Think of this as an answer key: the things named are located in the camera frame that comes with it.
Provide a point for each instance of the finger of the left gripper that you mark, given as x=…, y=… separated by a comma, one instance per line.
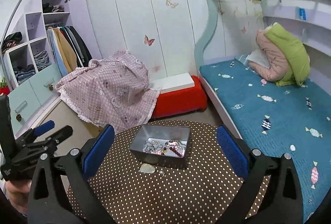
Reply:
x=50, y=144
x=33, y=133

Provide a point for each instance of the grey metal jewelry box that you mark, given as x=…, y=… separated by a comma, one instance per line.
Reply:
x=141, y=145

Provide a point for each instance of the pale jade pendant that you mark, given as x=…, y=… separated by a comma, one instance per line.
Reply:
x=146, y=168

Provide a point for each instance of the pink charm jewelry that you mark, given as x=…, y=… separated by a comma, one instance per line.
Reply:
x=170, y=148

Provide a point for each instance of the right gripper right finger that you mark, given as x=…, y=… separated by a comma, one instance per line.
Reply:
x=270, y=192

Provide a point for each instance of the pile of dark clothes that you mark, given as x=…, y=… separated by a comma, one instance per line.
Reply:
x=11, y=41

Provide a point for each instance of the blue box on shelf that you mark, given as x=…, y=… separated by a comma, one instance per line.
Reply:
x=302, y=14

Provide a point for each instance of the green quilt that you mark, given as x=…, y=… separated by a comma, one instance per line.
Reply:
x=295, y=54

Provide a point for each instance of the pink checkered cloth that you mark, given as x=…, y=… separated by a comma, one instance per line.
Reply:
x=114, y=91

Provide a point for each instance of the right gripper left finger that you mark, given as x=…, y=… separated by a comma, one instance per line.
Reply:
x=48, y=201

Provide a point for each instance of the purple shelf cabinet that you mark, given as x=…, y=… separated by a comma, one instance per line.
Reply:
x=33, y=23

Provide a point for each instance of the hanging clothes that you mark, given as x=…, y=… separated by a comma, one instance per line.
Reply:
x=68, y=48

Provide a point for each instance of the person's left hand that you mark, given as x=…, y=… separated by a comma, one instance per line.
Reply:
x=18, y=193

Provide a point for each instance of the white board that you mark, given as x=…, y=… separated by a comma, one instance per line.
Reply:
x=172, y=83

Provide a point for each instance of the pink quilt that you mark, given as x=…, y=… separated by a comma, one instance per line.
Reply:
x=276, y=59

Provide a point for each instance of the red stool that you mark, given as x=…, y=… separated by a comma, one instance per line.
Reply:
x=181, y=101

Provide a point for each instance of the folded jeans stack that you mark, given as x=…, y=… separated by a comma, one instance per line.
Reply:
x=24, y=73

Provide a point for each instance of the white wardrobe doors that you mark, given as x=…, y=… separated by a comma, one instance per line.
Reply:
x=160, y=33

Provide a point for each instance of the teal candy pattern mattress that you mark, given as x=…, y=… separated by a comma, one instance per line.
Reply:
x=277, y=120

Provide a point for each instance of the red strawberry plush toy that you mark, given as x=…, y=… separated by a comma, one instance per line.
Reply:
x=4, y=89

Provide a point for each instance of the teal drawer unit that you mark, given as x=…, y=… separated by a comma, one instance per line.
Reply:
x=31, y=98

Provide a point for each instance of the pine cone drawer ornament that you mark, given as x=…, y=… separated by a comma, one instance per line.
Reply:
x=18, y=117

